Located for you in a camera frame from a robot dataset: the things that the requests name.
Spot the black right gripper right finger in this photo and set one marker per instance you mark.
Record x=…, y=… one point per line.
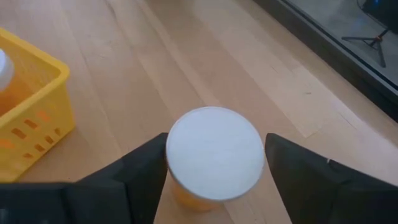
x=326, y=199

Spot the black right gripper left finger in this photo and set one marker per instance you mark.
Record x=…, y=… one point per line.
x=109, y=199

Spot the orange pill bottle white cap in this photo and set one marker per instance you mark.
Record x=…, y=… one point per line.
x=214, y=152
x=6, y=77

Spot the yellow plastic basket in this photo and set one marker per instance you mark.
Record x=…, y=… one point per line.
x=37, y=124

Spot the black tripod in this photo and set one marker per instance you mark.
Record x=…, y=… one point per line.
x=377, y=46

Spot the black aluminium table frame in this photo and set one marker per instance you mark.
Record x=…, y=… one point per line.
x=342, y=62

